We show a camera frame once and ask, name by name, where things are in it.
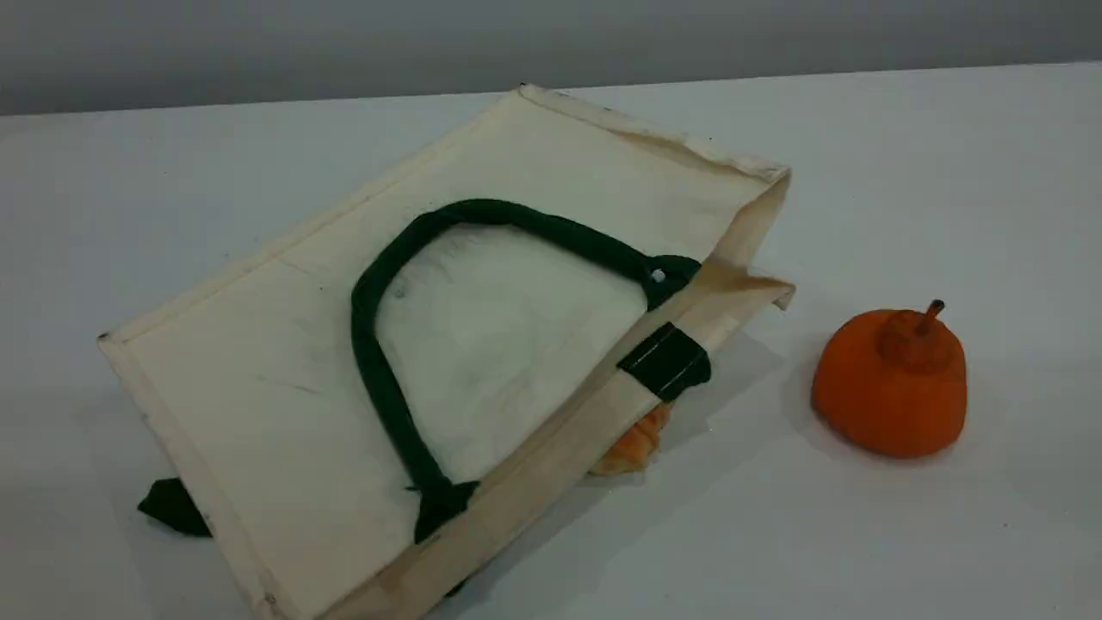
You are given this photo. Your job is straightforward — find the striped orange bread roll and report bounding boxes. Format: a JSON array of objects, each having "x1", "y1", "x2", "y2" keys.
[{"x1": 590, "y1": 403, "x2": 672, "y2": 477}]

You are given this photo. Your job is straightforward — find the white canvas handbag green handles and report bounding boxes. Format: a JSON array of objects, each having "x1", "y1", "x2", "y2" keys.
[{"x1": 96, "y1": 84, "x2": 797, "y2": 620}]

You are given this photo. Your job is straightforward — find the orange pumpkin with stem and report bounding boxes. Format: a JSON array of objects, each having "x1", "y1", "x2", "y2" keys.
[{"x1": 811, "y1": 299, "x2": 969, "y2": 459}]

